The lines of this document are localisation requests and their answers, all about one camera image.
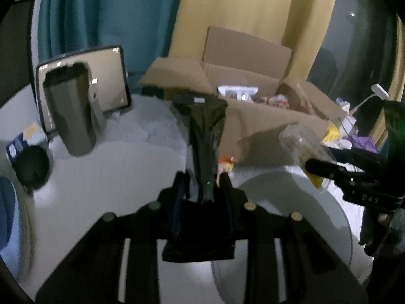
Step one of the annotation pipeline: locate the black snack packet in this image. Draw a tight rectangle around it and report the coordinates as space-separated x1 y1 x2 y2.
161 94 236 263

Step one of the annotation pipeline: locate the grey round plate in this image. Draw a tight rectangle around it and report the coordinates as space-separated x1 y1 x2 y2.
210 171 353 304

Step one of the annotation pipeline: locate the purple packet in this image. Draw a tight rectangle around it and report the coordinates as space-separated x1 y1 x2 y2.
346 135 378 153

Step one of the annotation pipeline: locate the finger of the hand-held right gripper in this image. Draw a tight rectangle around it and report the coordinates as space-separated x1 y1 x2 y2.
304 158 364 185
329 147 390 174

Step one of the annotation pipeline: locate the tablet with dark frame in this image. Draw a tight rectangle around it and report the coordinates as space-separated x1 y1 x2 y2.
35 46 132 134

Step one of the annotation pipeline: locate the red snack packet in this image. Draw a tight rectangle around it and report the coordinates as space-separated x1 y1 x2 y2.
253 94 289 107

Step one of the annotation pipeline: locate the clear packet with yellow contents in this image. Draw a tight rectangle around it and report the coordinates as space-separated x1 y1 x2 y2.
278 123 337 191

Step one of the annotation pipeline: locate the teal curtain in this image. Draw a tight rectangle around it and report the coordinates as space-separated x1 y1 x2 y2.
38 0 187 73

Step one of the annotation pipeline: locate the black round object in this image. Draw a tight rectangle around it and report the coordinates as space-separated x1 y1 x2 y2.
14 146 51 194

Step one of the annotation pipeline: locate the grey tumbler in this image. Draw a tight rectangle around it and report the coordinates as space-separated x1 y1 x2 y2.
43 63 106 157

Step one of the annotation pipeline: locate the white crumpled cloth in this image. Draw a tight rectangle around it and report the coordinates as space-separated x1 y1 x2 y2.
104 97 189 148

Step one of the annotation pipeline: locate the blue cracker box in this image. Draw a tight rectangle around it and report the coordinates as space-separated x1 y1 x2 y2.
5 123 48 167

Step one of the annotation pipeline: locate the pale blue round container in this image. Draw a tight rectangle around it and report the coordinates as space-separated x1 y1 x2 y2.
0 176 33 283

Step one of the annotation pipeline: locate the cardboard box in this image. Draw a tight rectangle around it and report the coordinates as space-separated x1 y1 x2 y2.
139 25 347 167

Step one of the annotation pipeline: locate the small orange packet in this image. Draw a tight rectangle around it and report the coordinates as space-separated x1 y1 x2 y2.
218 157 236 174

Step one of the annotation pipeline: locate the person's right hand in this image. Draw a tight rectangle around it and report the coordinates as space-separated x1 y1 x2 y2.
359 211 405 257

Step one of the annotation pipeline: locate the white packet with dark print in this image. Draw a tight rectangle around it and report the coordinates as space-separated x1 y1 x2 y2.
218 85 258 101

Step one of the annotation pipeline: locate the white desk lamp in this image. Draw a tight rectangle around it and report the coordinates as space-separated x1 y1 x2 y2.
348 84 390 116

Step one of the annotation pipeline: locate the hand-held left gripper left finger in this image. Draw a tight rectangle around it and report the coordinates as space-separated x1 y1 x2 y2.
35 171 191 304

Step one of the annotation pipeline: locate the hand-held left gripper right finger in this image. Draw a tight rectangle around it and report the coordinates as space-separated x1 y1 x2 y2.
218 173 369 304

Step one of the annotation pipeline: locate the yellow curtain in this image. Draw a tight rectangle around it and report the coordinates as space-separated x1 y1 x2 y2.
169 0 339 80
369 16 405 146

